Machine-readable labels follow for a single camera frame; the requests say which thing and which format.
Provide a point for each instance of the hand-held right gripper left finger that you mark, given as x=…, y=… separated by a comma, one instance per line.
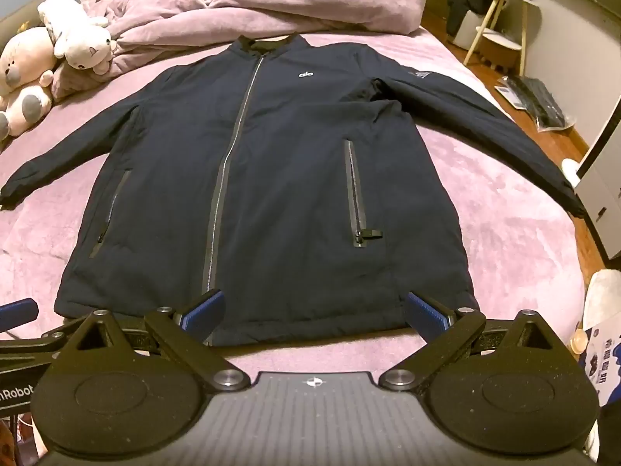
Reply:
x=206, y=311

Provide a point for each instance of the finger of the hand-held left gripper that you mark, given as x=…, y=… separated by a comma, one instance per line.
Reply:
x=17, y=314
x=51, y=337

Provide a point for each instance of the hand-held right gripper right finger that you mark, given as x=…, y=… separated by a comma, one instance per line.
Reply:
x=427, y=313

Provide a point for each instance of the dark navy zip jacket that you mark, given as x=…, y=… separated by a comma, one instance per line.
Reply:
x=291, y=179

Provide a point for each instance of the dark clothes pile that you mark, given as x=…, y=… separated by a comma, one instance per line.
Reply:
x=463, y=9

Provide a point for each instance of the white soft bag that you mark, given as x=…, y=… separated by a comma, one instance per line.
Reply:
x=604, y=296

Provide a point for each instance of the printed cardboard box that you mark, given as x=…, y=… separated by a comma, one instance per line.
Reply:
x=604, y=364

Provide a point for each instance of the white round stand base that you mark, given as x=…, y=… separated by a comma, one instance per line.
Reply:
x=572, y=172

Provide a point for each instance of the white cabinet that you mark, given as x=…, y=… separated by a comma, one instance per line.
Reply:
x=604, y=179

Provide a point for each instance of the cream teddy bear plush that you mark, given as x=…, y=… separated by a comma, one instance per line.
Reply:
x=24, y=77

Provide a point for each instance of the plastic bag with dark clothing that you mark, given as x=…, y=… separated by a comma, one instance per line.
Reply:
x=538, y=102

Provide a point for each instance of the brown wooden footstool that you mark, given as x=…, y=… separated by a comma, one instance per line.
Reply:
x=502, y=56

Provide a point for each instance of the white fluffy plush toy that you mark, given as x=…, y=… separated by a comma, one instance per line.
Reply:
x=77, y=34

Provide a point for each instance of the white wooden-legged side table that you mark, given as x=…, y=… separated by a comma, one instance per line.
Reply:
x=504, y=14

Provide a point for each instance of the crumpled pink duvet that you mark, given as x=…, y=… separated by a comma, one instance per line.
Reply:
x=271, y=5

